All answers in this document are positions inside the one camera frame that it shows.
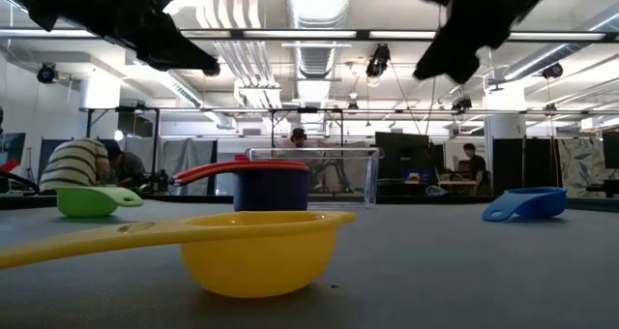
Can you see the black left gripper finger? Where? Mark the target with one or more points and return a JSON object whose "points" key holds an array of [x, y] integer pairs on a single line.
{"points": [[174, 34], [184, 60]]}

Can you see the blue box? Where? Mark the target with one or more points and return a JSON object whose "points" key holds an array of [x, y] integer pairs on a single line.
{"points": [[418, 175]]}

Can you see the large black monitor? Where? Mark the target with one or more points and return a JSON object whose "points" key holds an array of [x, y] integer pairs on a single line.
{"points": [[401, 155]]}

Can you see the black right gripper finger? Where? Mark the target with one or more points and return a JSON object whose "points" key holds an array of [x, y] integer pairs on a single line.
{"points": [[440, 58], [471, 63]]}

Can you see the silver ventilation duct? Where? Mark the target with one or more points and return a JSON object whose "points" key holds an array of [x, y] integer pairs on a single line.
{"points": [[316, 53]]}

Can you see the clear plastic basket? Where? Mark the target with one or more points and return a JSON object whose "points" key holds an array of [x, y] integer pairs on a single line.
{"points": [[348, 174]]}

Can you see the person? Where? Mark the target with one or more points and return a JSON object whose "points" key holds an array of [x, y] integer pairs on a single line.
{"points": [[128, 169], [476, 167], [72, 167], [298, 135]]}

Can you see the black background metal frame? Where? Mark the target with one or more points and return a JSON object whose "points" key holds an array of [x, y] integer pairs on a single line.
{"points": [[309, 110]]}

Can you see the small black bench device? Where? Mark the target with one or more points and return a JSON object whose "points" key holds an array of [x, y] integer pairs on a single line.
{"points": [[163, 181]]}

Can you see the teal wall picture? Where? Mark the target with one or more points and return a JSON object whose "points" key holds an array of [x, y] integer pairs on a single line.
{"points": [[12, 150]]}

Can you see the wooden background desk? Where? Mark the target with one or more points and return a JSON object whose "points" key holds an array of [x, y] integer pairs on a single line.
{"points": [[459, 184]]}

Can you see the floral wall cloth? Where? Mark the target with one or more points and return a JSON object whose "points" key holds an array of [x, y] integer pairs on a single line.
{"points": [[580, 167]]}

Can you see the yellow measuring cup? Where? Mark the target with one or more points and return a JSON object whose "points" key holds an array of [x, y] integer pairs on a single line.
{"points": [[261, 256]]}

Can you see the red bar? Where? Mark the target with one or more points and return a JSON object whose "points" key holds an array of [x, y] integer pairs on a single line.
{"points": [[8, 166]]}

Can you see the green measuring cup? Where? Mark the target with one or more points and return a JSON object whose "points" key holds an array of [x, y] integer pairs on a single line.
{"points": [[82, 203]]}

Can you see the orange measuring cup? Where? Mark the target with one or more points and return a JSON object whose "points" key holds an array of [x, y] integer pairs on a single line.
{"points": [[193, 175]]}

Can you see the purple measuring cup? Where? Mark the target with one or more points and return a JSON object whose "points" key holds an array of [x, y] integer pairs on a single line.
{"points": [[271, 188]]}

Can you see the black metal rig frame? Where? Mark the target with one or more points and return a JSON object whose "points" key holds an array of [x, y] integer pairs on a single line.
{"points": [[362, 35]]}

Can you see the blue measuring cup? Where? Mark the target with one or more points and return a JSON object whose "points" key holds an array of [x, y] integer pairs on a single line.
{"points": [[537, 203]]}

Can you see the dark blue panel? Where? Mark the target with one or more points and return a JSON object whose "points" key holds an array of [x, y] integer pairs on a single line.
{"points": [[50, 155]]}

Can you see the black partition panel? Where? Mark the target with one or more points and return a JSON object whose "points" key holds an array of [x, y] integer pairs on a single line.
{"points": [[524, 167]]}

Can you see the white column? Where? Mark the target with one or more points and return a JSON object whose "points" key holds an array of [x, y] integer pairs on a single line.
{"points": [[505, 135], [99, 101]]}

